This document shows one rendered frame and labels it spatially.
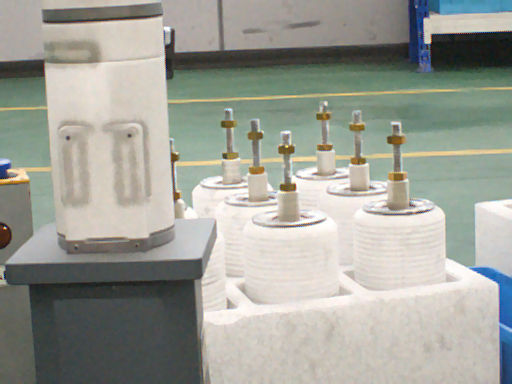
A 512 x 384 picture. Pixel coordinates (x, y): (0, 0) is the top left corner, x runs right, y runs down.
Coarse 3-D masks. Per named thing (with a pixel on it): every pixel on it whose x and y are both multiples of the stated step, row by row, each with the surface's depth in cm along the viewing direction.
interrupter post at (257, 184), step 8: (248, 176) 135; (256, 176) 135; (264, 176) 135; (248, 184) 135; (256, 184) 135; (264, 184) 135; (248, 192) 135; (256, 192) 135; (264, 192) 135; (248, 200) 136; (256, 200) 135; (264, 200) 135
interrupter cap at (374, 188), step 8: (336, 184) 141; (344, 184) 142; (376, 184) 141; (384, 184) 140; (328, 192) 138; (336, 192) 137; (344, 192) 136; (352, 192) 136; (360, 192) 136; (368, 192) 136; (376, 192) 136; (384, 192) 136
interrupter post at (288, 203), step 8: (280, 192) 124; (288, 192) 123; (296, 192) 124; (280, 200) 124; (288, 200) 123; (296, 200) 124; (280, 208) 124; (288, 208) 124; (296, 208) 124; (280, 216) 124; (288, 216) 124; (296, 216) 124
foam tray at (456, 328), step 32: (352, 288) 124; (416, 288) 123; (448, 288) 122; (480, 288) 123; (224, 320) 117; (256, 320) 117; (288, 320) 118; (320, 320) 119; (352, 320) 120; (384, 320) 120; (416, 320) 121; (448, 320) 122; (480, 320) 123; (224, 352) 117; (256, 352) 117; (288, 352) 118; (320, 352) 119; (352, 352) 120; (384, 352) 121; (416, 352) 122; (448, 352) 123; (480, 352) 124
